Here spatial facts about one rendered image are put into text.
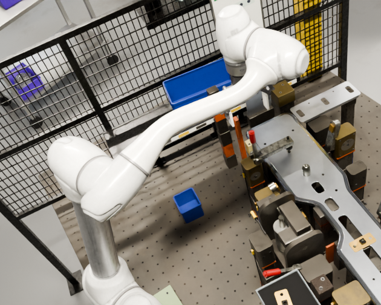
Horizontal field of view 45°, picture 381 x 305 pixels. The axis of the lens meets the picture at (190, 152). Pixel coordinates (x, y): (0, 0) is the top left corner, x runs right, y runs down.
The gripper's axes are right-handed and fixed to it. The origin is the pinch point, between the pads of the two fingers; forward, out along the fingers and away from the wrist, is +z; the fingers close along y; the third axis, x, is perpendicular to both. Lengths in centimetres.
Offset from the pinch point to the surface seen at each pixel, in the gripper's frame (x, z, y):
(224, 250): -8, 62, -25
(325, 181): -18.7, 31.4, 17.8
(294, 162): -5.0, 31.5, 13.1
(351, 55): 128, 132, 139
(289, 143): -0.8, 24.3, 13.7
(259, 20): 55, 9, 34
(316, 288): -56, 21, -10
